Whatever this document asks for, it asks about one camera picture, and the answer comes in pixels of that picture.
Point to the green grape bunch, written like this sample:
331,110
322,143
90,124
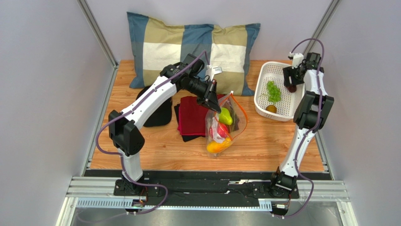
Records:
272,92

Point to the clear zip bag orange zipper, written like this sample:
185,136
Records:
228,101

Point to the brown kiwi fruit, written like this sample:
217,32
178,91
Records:
271,108

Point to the dark red folded cloth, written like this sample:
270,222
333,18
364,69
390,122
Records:
191,117

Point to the white perforated plastic basket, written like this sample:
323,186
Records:
272,71

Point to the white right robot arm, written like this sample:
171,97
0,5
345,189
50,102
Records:
309,117

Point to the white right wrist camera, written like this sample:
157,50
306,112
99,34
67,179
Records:
296,58

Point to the blue beige checkered pillow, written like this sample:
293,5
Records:
155,45

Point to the green pear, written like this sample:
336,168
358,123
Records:
225,117

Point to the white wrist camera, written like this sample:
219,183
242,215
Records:
211,71
296,58

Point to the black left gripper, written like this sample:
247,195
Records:
211,100

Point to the orange yellow mango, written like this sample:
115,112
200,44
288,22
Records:
215,147

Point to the right aluminium corner post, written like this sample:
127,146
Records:
323,23

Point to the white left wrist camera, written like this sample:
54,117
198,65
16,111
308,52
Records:
211,71

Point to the dark purple date fruit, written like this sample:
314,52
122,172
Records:
292,88

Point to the aluminium frame rail base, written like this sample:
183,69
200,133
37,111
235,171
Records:
90,192

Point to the grey toy fish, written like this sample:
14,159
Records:
235,115

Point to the left aluminium corner post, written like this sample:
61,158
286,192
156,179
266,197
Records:
97,32

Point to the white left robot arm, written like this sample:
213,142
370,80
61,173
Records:
125,126

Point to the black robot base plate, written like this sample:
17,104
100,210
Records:
201,188

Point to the red apple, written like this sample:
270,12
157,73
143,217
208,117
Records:
218,131

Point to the black folded cloth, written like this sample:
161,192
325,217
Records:
185,138

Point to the aluminium corner post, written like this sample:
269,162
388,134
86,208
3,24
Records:
97,32
323,23

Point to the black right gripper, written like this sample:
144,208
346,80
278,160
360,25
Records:
289,76

